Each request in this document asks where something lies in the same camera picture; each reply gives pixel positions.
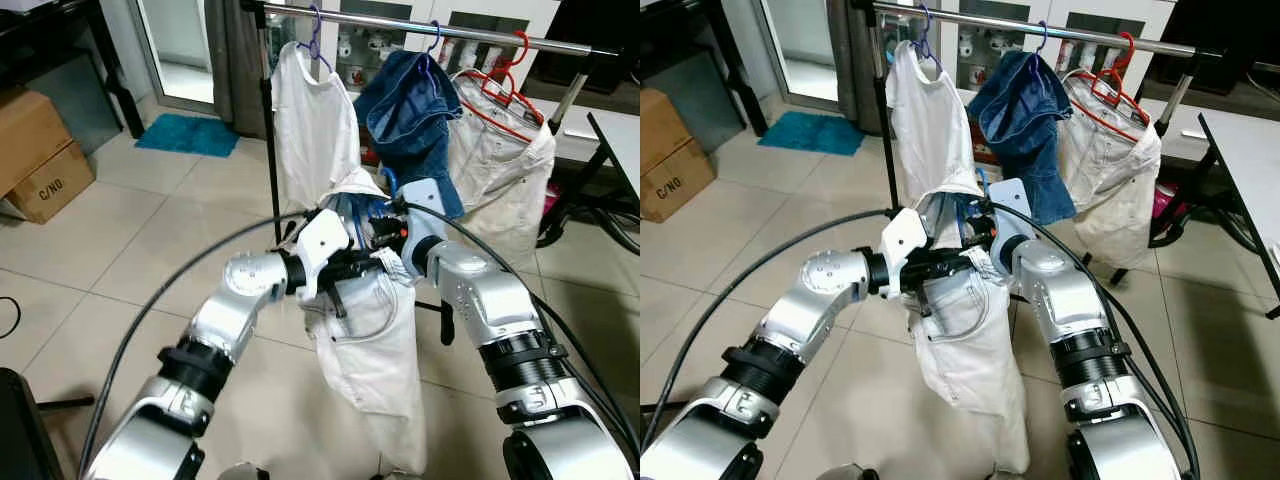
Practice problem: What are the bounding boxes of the cream white trousers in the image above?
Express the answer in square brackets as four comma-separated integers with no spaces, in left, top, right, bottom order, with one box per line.
[298,165,429,476]
[898,165,1031,476]

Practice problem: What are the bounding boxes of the red clothes hanger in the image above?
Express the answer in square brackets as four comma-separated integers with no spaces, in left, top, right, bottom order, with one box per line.
[455,30,546,141]
[1065,30,1151,136]

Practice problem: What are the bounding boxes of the white t-shirt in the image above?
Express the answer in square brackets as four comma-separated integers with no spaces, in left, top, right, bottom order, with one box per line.
[885,40,986,201]
[270,40,363,211]

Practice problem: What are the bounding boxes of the blue denim jeans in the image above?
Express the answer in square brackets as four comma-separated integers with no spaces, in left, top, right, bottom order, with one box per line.
[353,48,466,221]
[967,48,1079,226]

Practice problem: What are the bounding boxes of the beige trousers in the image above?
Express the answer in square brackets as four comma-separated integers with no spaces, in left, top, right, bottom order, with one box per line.
[1058,68,1163,271]
[445,68,557,269]

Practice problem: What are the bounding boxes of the black chrome clothes rack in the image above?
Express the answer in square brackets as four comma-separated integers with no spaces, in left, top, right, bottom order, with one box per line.
[850,0,1226,291]
[240,0,623,346]

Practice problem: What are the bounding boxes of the teal floor rug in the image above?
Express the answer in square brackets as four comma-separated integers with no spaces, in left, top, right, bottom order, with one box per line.
[135,113,241,159]
[757,110,866,158]

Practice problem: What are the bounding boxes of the grey curtain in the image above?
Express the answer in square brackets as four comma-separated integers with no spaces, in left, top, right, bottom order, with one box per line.
[205,0,269,136]
[825,0,881,136]

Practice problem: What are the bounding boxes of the silver framed glass door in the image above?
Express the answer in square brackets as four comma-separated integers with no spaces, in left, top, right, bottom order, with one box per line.
[760,0,836,111]
[135,0,216,113]

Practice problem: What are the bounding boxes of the black television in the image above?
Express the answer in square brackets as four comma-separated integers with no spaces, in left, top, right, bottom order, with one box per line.
[1140,0,1280,96]
[525,0,641,96]

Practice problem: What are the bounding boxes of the black desk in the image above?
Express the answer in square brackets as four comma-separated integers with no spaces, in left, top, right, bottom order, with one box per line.
[0,0,146,141]
[640,0,769,138]

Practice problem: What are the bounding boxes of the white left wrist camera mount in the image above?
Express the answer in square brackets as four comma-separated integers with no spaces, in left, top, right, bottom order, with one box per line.
[293,208,353,301]
[880,207,931,299]

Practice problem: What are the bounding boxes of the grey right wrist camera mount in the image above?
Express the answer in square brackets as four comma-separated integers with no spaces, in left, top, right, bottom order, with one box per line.
[985,178,1034,246]
[398,180,448,246]

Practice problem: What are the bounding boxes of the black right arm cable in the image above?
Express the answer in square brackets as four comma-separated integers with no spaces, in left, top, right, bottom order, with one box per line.
[400,200,641,480]
[990,200,1201,480]

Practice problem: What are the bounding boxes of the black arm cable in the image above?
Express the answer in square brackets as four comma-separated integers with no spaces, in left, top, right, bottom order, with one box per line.
[990,200,1201,480]
[400,200,641,480]
[78,208,311,480]
[640,208,896,451]

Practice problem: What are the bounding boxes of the black metal table frame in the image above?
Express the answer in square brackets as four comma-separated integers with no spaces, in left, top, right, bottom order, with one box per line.
[535,110,641,251]
[1150,110,1280,321]

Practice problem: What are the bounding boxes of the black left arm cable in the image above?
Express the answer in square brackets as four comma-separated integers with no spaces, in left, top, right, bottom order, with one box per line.
[78,208,311,480]
[640,208,896,451]

